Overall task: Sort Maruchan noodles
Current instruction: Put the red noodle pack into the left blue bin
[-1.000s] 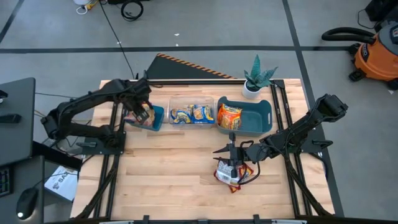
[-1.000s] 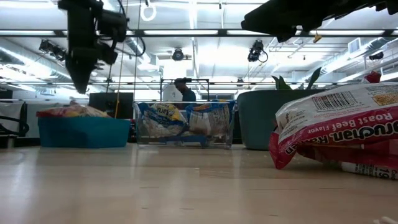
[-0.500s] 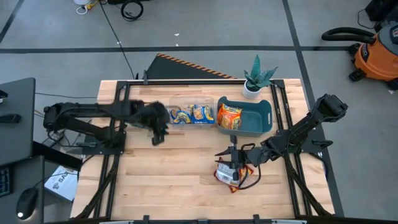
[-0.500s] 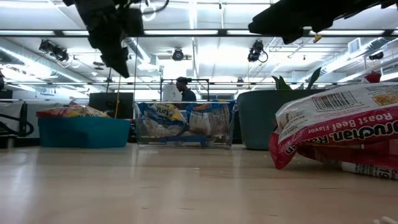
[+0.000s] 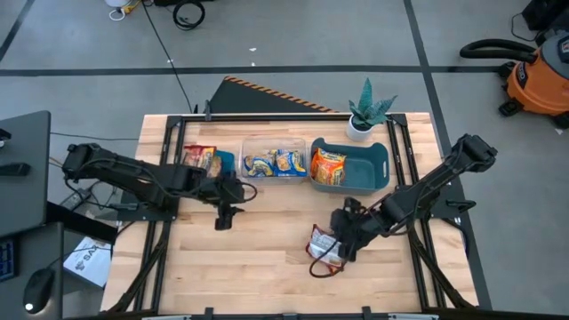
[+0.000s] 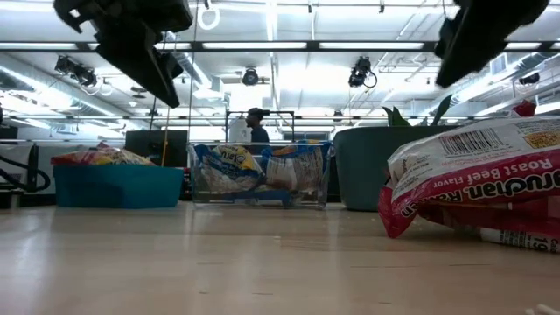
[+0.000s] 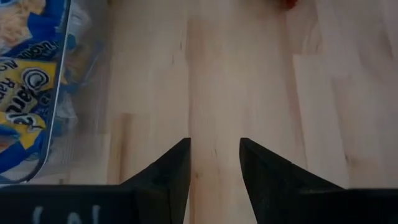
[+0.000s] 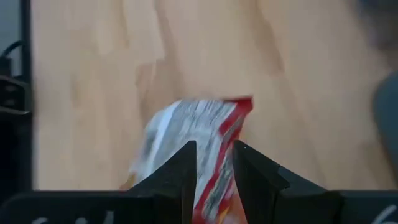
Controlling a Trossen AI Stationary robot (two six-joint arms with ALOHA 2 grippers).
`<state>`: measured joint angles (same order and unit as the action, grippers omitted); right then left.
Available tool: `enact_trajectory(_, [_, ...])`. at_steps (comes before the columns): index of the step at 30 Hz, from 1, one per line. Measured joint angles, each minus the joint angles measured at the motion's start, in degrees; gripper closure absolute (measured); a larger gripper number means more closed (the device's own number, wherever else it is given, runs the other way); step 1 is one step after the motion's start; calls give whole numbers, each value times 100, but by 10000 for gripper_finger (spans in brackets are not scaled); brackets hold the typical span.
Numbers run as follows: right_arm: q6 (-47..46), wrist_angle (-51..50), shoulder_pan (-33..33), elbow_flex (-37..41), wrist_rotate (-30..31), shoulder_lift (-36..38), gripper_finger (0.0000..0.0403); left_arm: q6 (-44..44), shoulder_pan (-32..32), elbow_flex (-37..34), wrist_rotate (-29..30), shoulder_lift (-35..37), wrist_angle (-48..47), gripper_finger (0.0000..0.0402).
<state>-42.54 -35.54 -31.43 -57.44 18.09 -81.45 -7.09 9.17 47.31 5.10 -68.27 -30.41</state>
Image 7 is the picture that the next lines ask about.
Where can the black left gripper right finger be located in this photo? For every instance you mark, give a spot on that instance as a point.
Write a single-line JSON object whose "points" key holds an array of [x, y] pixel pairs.
{"points": [[295, 202]]}

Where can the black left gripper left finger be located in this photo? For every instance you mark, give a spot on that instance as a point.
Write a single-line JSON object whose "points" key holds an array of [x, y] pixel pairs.
{"points": [[93, 205]]}

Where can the blue Maruchan noodle package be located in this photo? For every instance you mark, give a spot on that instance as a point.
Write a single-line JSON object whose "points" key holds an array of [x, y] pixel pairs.
{"points": [[28, 87]]}

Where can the clear plastic bin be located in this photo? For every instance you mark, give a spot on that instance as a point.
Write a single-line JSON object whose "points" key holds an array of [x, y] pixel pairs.
{"points": [[84, 124]]}

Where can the red noodle package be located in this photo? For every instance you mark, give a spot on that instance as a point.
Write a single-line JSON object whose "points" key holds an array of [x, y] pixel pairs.
{"points": [[287, 3]]}

